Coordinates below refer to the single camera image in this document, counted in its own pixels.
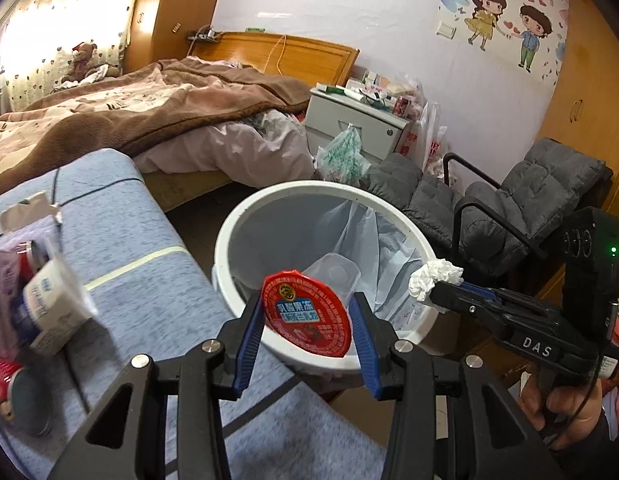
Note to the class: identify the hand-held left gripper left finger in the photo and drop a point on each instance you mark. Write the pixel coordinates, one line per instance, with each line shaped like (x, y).
(247, 345)

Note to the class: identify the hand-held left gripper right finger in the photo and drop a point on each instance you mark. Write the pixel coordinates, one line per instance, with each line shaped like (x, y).
(364, 345)

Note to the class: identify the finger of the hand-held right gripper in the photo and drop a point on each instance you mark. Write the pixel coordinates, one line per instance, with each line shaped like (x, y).
(479, 290)
(464, 305)

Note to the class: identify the white tissue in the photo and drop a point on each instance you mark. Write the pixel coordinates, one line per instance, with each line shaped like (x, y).
(434, 275)

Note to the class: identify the red lidded jelly cup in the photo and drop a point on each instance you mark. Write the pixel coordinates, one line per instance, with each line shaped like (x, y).
(304, 310)

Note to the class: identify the white round trash bin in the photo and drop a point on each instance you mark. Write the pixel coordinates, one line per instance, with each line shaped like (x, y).
(239, 220)

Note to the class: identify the red drink can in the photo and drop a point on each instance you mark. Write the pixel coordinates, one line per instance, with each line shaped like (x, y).
(24, 400)
(29, 252)

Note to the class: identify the purple drink carton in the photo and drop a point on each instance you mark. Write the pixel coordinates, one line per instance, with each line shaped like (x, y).
(4, 285)

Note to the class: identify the person's right forearm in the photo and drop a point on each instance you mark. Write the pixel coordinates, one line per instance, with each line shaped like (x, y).
(604, 455)

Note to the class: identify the person's right hand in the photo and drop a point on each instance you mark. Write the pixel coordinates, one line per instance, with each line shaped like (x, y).
(574, 410)

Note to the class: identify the clear plastic cup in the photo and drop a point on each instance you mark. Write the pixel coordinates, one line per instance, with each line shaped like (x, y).
(334, 270)

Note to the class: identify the grey padded recliner chair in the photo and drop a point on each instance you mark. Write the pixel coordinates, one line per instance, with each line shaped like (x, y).
(539, 175)

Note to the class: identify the pale blue bin liner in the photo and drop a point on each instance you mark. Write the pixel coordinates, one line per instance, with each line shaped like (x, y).
(289, 230)

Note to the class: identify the wooden closet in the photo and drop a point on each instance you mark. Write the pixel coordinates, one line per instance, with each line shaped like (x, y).
(589, 110)

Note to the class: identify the red printed plastic bag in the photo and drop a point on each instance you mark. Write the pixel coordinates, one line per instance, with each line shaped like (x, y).
(419, 145)

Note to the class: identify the green printed plastic bag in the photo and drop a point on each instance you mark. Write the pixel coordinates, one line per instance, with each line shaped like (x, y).
(344, 155)

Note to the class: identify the white yogurt cup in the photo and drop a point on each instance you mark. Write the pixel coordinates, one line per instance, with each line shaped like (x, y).
(54, 305)

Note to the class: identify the pink duvet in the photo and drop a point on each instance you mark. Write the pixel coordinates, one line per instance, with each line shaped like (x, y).
(214, 145)

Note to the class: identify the pile of small boxes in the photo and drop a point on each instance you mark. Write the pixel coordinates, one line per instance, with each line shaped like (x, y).
(379, 87)

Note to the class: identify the white nightstand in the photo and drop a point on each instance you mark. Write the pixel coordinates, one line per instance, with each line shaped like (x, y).
(329, 115)

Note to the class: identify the brown printed blanket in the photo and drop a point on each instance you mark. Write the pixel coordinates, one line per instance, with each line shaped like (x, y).
(114, 105)

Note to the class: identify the white cloth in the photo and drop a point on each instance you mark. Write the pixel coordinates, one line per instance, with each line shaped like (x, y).
(102, 72)

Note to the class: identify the power strip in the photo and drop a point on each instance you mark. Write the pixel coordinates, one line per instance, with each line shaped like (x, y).
(207, 35)

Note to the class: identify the brown teddy bear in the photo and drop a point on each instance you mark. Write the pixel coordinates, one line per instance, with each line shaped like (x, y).
(82, 60)

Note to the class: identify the wooden wardrobe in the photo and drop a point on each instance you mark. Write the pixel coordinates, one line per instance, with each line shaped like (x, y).
(189, 0)

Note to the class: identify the dotted window curtain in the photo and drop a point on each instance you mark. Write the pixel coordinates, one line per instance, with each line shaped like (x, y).
(64, 10)

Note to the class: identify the cartoon children wall sticker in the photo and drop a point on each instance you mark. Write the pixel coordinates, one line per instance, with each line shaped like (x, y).
(484, 10)

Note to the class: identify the wooden bed frame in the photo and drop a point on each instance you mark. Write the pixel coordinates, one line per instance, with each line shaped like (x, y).
(314, 55)

